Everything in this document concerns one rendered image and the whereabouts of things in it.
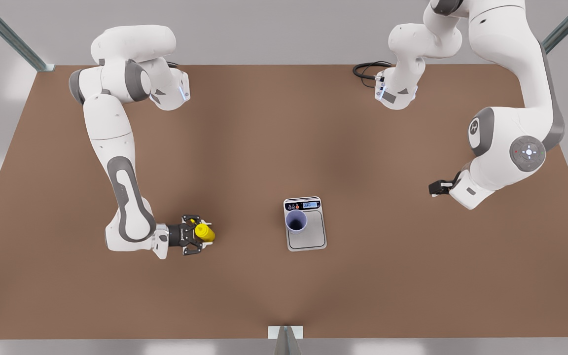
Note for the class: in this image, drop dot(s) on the yellow sauce bottle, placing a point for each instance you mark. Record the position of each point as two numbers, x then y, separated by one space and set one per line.
205 232

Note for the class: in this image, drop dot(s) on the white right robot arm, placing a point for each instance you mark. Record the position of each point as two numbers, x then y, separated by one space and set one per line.
116 128

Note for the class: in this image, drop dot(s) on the pale purple cup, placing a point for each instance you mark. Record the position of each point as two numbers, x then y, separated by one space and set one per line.
296 222

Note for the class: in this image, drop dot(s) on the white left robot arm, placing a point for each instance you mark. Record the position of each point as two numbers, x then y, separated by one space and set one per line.
506 88

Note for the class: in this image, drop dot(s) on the silver kitchen scale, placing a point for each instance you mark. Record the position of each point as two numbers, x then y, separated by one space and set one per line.
308 231

